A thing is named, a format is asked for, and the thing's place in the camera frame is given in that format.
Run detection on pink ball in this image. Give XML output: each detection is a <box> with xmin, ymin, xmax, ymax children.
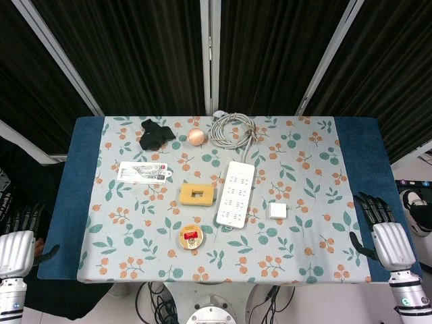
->
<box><xmin>187</xmin><ymin>127</ymin><xmax>207</xmax><ymax>148</ymax></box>

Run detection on white power strip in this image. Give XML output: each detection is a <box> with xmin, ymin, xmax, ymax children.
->
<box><xmin>215</xmin><ymin>161</ymin><xmax>256</xmax><ymax>231</ymax></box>

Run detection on grey cable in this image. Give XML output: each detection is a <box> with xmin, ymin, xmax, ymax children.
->
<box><xmin>209</xmin><ymin>110</ymin><xmax>268</xmax><ymax>163</ymax></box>

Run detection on black floor cables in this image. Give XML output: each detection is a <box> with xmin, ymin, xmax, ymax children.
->
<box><xmin>134</xmin><ymin>281</ymin><xmax>180</xmax><ymax>324</ymax></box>
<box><xmin>249</xmin><ymin>285</ymin><xmax>296</xmax><ymax>324</ymax></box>

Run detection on black curtain panel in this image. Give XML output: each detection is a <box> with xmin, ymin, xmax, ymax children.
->
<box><xmin>217</xmin><ymin>0</ymin><xmax>352</xmax><ymax>117</ymax></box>
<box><xmin>30</xmin><ymin>0</ymin><xmax>207</xmax><ymax>117</ymax></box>
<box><xmin>0</xmin><ymin>0</ymin><xmax>95</xmax><ymax>156</ymax></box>
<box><xmin>302</xmin><ymin>0</ymin><xmax>432</xmax><ymax>165</ymax></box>

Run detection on white power adapter plug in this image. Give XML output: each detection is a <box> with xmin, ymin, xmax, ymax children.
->
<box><xmin>269</xmin><ymin>201</ymin><xmax>290</xmax><ymax>221</ymax></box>

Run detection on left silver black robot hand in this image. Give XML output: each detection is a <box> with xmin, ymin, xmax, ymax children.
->
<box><xmin>0</xmin><ymin>201</ymin><xmax>61</xmax><ymax>279</ymax></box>

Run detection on black and white sneaker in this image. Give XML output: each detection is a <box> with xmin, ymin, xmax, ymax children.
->
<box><xmin>400</xmin><ymin>188</ymin><xmax>432</xmax><ymax>237</ymax></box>

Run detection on round orange tin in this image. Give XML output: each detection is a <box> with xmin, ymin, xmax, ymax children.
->
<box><xmin>178</xmin><ymin>223</ymin><xmax>207</xmax><ymax>250</ymax></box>

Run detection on packaged ruler set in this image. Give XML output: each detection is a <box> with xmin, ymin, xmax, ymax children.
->
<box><xmin>116</xmin><ymin>161</ymin><xmax>173</xmax><ymax>185</ymax></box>

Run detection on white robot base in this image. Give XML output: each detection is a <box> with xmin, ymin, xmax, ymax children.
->
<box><xmin>185</xmin><ymin>293</ymin><xmax>238</xmax><ymax>324</ymax></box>

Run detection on blue table cover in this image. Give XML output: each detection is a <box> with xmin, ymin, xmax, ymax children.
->
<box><xmin>36</xmin><ymin>115</ymin><xmax>423</xmax><ymax>283</ymax></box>

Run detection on white frame post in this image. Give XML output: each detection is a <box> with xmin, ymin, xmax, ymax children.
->
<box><xmin>11</xmin><ymin>0</ymin><xmax>105</xmax><ymax>117</ymax></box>
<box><xmin>294</xmin><ymin>0</ymin><xmax>366</xmax><ymax>117</ymax></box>
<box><xmin>199</xmin><ymin>0</ymin><xmax>221</xmax><ymax>116</ymax></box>

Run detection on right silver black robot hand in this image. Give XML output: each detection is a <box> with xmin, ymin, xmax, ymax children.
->
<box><xmin>349</xmin><ymin>191</ymin><xmax>418</xmax><ymax>273</ymax></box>

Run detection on black printed clothing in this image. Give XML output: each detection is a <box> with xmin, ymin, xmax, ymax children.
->
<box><xmin>0</xmin><ymin>136</ymin><xmax>67</xmax><ymax>237</ymax></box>

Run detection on yellow sponge with hole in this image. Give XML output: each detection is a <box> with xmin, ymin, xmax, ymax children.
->
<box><xmin>179</xmin><ymin>182</ymin><xmax>216</xmax><ymax>207</ymax></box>

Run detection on floral tablecloth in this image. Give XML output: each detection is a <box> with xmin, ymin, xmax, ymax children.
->
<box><xmin>76</xmin><ymin>115</ymin><xmax>372</xmax><ymax>284</ymax></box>

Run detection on black cloth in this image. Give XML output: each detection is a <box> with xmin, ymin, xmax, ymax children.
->
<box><xmin>137</xmin><ymin>118</ymin><xmax>177</xmax><ymax>152</ymax></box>

